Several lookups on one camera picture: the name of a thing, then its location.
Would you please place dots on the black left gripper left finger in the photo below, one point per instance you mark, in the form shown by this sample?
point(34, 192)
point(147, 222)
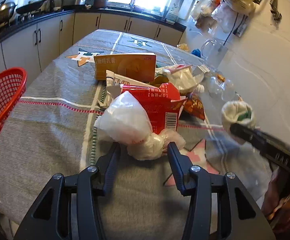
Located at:
point(49, 217)

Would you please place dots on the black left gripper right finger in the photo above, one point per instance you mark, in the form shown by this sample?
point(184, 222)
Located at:
point(220, 206)

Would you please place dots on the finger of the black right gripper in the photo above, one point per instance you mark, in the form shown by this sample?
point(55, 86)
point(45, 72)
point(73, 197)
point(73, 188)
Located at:
point(269, 147)

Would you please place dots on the clear plastic bottle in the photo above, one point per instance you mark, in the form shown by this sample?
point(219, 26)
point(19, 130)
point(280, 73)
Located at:
point(223, 89)

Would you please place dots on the orange snack wrapper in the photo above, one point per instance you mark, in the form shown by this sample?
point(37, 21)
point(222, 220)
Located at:
point(194, 106)

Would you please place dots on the white knotted plastic bag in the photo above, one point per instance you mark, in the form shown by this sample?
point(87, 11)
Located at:
point(126, 121)

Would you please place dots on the white plastic packaging wrap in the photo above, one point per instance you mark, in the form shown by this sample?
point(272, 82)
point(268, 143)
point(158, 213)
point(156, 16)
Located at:
point(185, 78)

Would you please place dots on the red torn paper carton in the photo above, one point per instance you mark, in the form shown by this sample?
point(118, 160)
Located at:
point(162, 104)

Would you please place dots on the white medicine box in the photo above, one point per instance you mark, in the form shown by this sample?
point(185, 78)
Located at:
point(115, 82)

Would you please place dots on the orange cardboard box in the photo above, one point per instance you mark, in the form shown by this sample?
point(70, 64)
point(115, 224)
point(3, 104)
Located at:
point(137, 66)

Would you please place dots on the beige kitchen base cabinets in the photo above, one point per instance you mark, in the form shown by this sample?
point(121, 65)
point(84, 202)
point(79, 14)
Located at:
point(32, 44)

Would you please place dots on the grey star patterned tablecloth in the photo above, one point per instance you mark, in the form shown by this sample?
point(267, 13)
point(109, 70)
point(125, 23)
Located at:
point(51, 129)

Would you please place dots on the clear glass pitcher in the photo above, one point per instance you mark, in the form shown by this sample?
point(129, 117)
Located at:
point(213, 51)

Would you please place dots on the red plastic mesh basket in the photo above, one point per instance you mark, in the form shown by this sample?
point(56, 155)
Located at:
point(12, 87)

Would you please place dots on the yellow plastic bag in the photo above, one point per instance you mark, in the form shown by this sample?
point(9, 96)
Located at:
point(183, 47)

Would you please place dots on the hanging plastic bags with food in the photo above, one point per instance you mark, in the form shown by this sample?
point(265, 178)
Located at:
point(223, 13)

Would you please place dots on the steel wok with lid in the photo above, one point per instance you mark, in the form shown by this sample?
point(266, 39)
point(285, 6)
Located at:
point(6, 11)

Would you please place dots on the black frying pan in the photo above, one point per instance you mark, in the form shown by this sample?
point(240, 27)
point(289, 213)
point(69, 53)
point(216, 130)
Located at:
point(30, 7)

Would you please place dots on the silver rice cooker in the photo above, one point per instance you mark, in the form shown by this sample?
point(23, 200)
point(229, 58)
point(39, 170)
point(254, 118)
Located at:
point(72, 3)

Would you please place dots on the dark cooking pot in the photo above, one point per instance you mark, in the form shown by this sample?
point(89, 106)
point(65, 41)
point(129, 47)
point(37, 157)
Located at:
point(100, 4)

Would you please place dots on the blue cloth near wall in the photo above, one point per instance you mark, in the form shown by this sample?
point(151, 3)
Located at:
point(196, 52)

